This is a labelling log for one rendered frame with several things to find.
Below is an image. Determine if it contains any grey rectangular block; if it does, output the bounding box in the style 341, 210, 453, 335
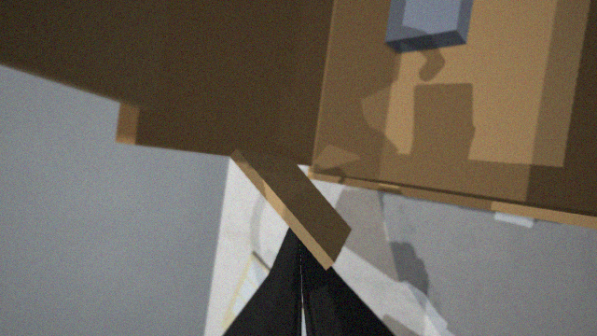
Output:
385, 0, 473, 53

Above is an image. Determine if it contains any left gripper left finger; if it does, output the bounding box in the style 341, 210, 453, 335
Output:
222, 228, 302, 336

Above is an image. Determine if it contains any brown cardboard mailer box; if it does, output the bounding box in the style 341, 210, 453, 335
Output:
0, 0, 597, 270

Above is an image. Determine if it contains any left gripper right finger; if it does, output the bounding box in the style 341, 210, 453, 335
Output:
300, 241, 395, 336

